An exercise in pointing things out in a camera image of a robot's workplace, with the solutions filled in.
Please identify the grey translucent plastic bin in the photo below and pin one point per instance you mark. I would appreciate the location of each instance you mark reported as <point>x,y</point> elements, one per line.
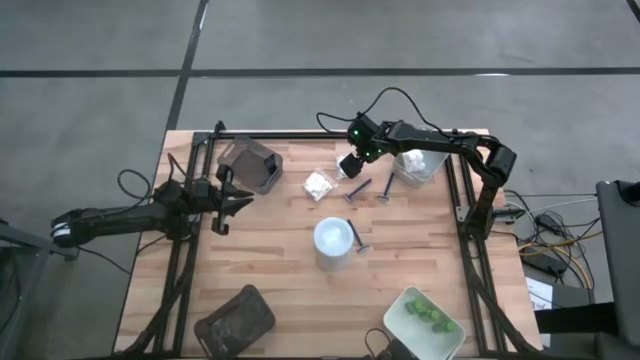
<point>247,167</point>

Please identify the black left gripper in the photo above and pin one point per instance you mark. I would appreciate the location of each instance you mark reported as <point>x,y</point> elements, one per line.
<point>222,205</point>

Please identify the clear bag of cotton pads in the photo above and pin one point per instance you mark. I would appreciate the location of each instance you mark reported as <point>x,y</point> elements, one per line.
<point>317,186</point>

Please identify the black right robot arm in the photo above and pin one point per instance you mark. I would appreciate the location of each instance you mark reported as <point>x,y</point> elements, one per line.
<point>435,142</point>

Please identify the white wipes canister yellow label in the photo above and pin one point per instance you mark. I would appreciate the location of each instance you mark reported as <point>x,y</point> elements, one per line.
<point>333,237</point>

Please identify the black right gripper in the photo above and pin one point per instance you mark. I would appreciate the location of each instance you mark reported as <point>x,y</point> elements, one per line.
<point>372,140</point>

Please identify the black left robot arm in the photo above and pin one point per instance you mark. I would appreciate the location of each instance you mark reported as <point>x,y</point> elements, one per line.
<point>115,220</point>

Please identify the white paper sheet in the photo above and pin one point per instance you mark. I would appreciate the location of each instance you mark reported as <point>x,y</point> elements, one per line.
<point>539,295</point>

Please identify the dark brown plastic bin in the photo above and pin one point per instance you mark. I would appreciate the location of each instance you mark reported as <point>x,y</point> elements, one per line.
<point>235,322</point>

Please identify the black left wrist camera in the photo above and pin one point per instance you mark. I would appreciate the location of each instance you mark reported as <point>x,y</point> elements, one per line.
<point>203,188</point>

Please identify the blue disposable razor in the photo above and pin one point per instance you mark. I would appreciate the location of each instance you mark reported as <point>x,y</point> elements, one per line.
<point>388,186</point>
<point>361,243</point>
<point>357,190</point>

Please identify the white plastic bin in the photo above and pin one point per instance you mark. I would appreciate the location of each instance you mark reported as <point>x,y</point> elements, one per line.
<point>410,335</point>

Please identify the dark blue toiletry tube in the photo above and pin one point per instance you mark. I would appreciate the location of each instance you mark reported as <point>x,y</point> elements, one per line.
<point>271,164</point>

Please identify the black aluminium table frame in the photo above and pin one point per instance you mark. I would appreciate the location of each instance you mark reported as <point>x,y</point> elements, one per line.
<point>280,135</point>

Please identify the black power brick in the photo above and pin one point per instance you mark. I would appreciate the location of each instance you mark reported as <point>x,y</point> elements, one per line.
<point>545,262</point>

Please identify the grey metal bracket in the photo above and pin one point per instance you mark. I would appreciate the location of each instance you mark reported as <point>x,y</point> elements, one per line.
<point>462,212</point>

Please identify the grey metal stand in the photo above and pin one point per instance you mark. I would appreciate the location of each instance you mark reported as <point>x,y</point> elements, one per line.
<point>30,243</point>

